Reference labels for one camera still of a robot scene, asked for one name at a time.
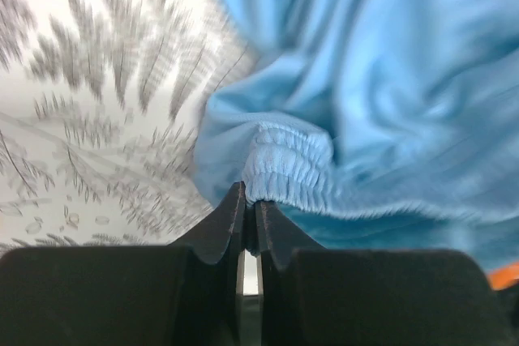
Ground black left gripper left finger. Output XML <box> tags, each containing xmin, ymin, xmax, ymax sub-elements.
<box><xmin>1</xmin><ymin>183</ymin><xmax>246</xmax><ymax>345</ymax></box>

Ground orange tie-dye shorts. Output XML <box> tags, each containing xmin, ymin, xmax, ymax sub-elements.
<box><xmin>488</xmin><ymin>262</ymin><xmax>519</xmax><ymax>290</ymax></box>

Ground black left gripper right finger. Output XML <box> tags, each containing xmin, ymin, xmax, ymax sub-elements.
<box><xmin>255</xmin><ymin>202</ymin><xmax>518</xmax><ymax>345</ymax></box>

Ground light blue shorts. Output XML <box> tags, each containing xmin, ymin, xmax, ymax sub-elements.
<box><xmin>193</xmin><ymin>0</ymin><xmax>518</xmax><ymax>271</ymax></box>

